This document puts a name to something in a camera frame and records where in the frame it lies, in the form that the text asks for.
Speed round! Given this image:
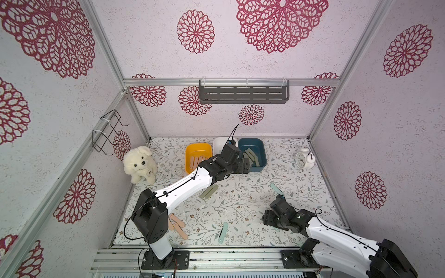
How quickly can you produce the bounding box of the white plastic storage box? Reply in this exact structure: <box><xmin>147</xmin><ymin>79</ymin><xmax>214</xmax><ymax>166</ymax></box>
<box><xmin>212</xmin><ymin>137</ymin><xmax>238</xmax><ymax>155</ymax></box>

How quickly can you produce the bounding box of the teal plastic storage box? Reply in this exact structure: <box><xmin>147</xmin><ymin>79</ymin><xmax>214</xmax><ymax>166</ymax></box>
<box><xmin>238</xmin><ymin>138</ymin><xmax>267</xmax><ymax>172</ymax></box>

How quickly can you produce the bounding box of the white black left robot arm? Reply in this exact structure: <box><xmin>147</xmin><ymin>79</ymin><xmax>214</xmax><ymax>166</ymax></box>
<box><xmin>130</xmin><ymin>155</ymin><xmax>250</xmax><ymax>261</ymax></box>

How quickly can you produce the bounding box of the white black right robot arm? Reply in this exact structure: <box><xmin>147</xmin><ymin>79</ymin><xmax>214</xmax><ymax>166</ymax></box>
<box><xmin>262</xmin><ymin>195</ymin><xmax>418</xmax><ymax>278</ymax></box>

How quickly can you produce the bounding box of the mint green folding knife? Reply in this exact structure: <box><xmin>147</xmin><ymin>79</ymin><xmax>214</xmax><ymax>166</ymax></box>
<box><xmin>270</xmin><ymin>183</ymin><xmax>284</xmax><ymax>195</ymax></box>
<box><xmin>218</xmin><ymin>222</ymin><xmax>228</xmax><ymax>244</ymax></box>

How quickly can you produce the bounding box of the grey wall shelf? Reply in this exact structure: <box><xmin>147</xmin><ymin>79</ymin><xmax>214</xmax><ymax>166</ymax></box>
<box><xmin>198</xmin><ymin>79</ymin><xmax>290</xmax><ymax>104</ymax></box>

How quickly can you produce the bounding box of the black wire wall rack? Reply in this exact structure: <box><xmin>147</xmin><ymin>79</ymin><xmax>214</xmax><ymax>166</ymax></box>
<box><xmin>91</xmin><ymin>109</ymin><xmax>128</xmax><ymax>156</ymax></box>

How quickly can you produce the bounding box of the white plush dog toy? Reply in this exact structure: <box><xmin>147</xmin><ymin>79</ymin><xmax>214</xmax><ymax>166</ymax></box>
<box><xmin>123</xmin><ymin>146</ymin><xmax>158</xmax><ymax>185</ymax></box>

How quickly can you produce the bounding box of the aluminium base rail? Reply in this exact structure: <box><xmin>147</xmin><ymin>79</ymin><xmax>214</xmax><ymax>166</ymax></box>
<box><xmin>89</xmin><ymin>246</ymin><xmax>383</xmax><ymax>275</ymax></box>

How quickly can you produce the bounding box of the yellow plastic storage box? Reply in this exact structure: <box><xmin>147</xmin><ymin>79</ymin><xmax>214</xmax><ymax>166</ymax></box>
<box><xmin>185</xmin><ymin>142</ymin><xmax>212</xmax><ymax>174</ymax></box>

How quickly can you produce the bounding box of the white twin-bell alarm clock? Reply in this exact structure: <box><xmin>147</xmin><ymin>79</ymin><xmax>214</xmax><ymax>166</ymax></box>
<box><xmin>295</xmin><ymin>148</ymin><xmax>316</xmax><ymax>169</ymax></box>

